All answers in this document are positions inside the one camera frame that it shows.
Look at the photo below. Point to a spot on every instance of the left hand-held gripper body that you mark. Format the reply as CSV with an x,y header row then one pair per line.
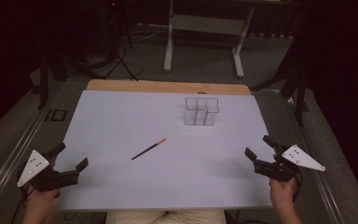
x,y
32,168

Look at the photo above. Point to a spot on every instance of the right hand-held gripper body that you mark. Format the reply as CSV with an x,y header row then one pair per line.
x,y
301,157

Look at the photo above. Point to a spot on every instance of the clear acrylic compartment organizer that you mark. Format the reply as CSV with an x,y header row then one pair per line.
x,y
200,112

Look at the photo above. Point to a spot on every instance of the black pencil with orange end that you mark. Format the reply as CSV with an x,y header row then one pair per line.
x,y
147,150

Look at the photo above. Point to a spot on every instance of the person's left hand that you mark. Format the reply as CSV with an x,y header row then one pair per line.
x,y
42,197

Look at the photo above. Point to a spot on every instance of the person's right hand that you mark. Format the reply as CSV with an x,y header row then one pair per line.
x,y
282,191

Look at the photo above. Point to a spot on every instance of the black metal stand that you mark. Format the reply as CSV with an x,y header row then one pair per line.
x,y
298,77
45,77

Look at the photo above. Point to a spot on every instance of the white table sheet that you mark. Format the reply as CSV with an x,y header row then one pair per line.
x,y
155,180

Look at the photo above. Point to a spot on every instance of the person's beige trousers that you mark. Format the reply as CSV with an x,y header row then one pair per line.
x,y
167,217

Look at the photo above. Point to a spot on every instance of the wooden table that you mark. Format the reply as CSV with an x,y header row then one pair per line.
x,y
167,86

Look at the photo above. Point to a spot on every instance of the metal floor rail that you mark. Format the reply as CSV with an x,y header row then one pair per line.
x,y
317,174
12,165

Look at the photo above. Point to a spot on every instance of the white metal desk frame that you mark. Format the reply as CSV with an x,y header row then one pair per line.
x,y
205,25

